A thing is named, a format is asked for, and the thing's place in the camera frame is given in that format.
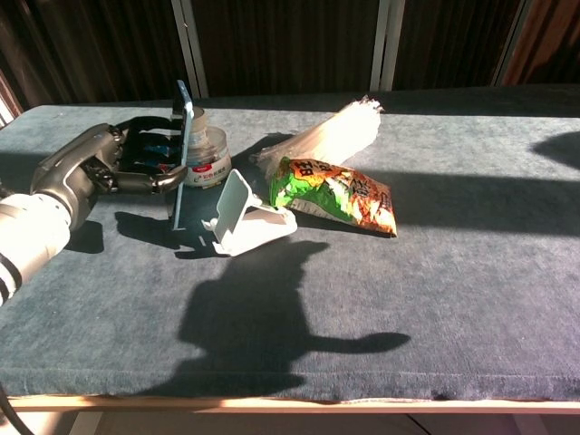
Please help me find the grey black left robot hand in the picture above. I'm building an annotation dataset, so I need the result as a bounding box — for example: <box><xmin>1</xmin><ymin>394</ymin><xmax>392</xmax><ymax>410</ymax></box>
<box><xmin>30</xmin><ymin>115</ymin><xmax>189</xmax><ymax>232</ymax></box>

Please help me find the black smartphone light blue frame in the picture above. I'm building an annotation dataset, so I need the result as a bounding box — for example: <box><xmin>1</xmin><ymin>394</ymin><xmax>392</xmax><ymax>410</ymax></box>
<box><xmin>170</xmin><ymin>79</ymin><xmax>197</xmax><ymax>232</ymax></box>

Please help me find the white folding phone stand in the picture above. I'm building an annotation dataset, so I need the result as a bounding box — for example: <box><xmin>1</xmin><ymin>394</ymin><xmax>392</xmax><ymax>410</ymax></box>
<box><xmin>201</xmin><ymin>169</ymin><xmax>299</xmax><ymax>257</ymax></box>

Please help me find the blue snack bag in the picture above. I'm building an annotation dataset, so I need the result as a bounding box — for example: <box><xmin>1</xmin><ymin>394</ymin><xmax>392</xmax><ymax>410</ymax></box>
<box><xmin>130</xmin><ymin>135</ymin><xmax>176</xmax><ymax>176</ymax></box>

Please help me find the small grey round cup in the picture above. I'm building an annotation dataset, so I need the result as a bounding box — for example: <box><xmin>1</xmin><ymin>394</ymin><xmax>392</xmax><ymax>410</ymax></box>
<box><xmin>189</xmin><ymin>106</ymin><xmax>210</xmax><ymax>150</ymax></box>

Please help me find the clear plastic jar white label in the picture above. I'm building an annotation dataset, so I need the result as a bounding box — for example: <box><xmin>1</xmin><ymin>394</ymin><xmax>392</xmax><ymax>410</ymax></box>
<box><xmin>184</xmin><ymin>126</ymin><xmax>233</xmax><ymax>189</ymax></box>

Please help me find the dark brown curtain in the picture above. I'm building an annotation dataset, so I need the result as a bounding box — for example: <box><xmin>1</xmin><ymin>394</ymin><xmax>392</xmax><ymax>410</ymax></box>
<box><xmin>0</xmin><ymin>0</ymin><xmax>522</xmax><ymax>108</ymax></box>

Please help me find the clear bag of white noodles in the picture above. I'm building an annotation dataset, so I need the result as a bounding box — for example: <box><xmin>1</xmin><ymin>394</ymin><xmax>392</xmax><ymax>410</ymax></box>
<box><xmin>248</xmin><ymin>95</ymin><xmax>385</xmax><ymax>180</ymax></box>

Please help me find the green orange snack bag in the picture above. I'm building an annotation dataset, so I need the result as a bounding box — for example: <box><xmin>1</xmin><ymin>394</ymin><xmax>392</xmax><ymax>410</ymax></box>
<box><xmin>268</xmin><ymin>156</ymin><xmax>399</xmax><ymax>237</ymax></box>

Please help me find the blue-grey table cloth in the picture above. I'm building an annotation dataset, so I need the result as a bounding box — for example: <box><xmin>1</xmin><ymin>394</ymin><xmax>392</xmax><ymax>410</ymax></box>
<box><xmin>0</xmin><ymin>83</ymin><xmax>580</xmax><ymax>403</ymax></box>

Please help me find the reddish brown curtain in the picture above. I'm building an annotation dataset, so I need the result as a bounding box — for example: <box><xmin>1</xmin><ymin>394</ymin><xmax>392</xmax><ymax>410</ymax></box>
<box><xmin>501</xmin><ymin>0</ymin><xmax>580</xmax><ymax>87</ymax></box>

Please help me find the white window frame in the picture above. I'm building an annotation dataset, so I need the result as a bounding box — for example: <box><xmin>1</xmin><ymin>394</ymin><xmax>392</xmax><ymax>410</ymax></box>
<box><xmin>0</xmin><ymin>67</ymin><xmax>24</xmax><ymax>129</ymax></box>

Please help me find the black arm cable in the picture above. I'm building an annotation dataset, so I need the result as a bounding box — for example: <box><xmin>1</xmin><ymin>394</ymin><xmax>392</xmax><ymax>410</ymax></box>
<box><xmin>0</xmin><ymin>382</ymin><xmax>35</xmax><ymax>435</ymax></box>

